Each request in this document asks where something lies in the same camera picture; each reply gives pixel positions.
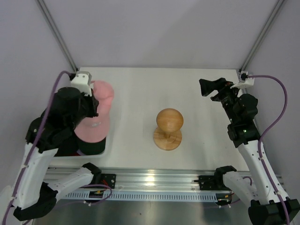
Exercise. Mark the dark green cap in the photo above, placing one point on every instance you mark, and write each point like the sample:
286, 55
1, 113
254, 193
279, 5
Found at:
91, 148

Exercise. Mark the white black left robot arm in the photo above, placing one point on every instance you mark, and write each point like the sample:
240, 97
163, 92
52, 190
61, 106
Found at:
32, 197

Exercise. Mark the red cap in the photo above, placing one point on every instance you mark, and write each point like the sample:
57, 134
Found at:
74, 154

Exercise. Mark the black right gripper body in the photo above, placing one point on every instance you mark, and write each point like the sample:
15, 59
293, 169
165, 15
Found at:
227, 95

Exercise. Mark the aluminium frame post right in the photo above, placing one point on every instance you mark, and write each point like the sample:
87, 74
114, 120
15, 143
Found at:
275, 12

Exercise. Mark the wooden hat stand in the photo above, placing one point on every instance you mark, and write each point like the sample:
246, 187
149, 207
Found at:
167, 136

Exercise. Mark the aluminium frame post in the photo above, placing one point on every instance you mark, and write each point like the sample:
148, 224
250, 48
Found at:
56, 33
275, 12

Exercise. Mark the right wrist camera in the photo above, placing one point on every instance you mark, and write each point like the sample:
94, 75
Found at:
244, 81

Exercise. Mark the black right mounting bracket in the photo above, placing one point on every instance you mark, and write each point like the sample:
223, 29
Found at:
206, 182

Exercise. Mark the black left mounting bracket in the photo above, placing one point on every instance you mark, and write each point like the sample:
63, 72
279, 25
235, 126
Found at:
108, 179

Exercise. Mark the aluminium frame post left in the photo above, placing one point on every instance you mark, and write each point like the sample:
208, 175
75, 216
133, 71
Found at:
56, 33

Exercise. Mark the white plastic bin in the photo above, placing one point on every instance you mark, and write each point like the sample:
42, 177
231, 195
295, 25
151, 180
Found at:
75, 147

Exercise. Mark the white slotted cable duct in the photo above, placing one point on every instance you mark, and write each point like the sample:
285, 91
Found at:
143, 196

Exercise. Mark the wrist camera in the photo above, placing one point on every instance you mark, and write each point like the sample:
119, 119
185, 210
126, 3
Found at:
244, 81
82, 81

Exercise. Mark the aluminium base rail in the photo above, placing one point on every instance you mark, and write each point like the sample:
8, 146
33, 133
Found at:
141, 180

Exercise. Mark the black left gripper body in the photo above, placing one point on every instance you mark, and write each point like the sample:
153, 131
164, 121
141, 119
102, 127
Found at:
88, 105

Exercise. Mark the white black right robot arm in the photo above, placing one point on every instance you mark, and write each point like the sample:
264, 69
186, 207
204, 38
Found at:
267, 201

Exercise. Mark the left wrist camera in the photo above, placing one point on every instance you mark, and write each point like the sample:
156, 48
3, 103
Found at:
82, 81

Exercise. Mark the pink cap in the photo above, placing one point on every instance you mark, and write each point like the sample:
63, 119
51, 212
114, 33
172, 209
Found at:
93, 130

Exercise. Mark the black mounting bracket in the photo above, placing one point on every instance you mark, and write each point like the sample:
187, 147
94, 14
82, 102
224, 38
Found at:
206, 182
108, 179

